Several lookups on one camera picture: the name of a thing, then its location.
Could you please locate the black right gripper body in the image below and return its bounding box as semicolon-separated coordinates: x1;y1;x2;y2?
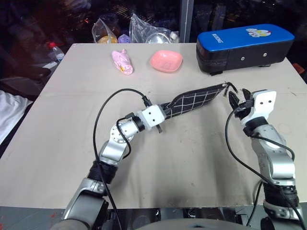
234;95;255;119

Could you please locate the black grid-pattern cloth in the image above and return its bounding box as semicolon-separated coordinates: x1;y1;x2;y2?
160;82;238;121

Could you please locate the blue and black box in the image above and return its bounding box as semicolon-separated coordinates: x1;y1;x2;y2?
195;23;296;76

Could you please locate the pink plastic bowl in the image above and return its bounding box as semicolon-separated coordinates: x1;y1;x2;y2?
150;49;184;74

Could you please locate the pink printed pouch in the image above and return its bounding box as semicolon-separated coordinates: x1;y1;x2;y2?
111;48;134;76

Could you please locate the clear bag with metal bowl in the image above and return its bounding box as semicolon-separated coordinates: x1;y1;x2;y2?
129;13;179;44

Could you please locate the purple plastic snack bag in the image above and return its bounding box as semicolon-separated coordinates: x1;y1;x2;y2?
118;33;131;44

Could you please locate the clear bag with orange contents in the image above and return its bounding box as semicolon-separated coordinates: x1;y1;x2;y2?
92;14;121;44

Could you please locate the clear plastic bottle red cap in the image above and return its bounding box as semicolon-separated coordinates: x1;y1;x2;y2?
47;42;65;63

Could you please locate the white cloth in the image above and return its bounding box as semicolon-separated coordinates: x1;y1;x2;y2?
0;90;34;145

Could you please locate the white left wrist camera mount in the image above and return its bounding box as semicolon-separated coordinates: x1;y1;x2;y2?
140;104;166;131

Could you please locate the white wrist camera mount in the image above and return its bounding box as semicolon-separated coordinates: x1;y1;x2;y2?
239;90;277;126
140;104;166;131

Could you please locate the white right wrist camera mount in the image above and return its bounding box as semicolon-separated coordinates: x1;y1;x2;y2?
239;90;277;126

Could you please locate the short black right arm cable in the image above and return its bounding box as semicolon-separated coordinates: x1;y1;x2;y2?
243;126;295;160

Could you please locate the short black arm cable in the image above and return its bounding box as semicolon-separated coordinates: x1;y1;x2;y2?
116;112;135;159
243;126;295;160

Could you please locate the long black left arm cable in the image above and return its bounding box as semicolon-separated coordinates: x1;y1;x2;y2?
92;88;151;230

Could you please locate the short black left arm cable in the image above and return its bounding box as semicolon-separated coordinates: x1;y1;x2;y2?
116;112;135;159

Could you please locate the grey metal post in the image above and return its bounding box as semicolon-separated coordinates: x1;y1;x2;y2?
179;0;194;44

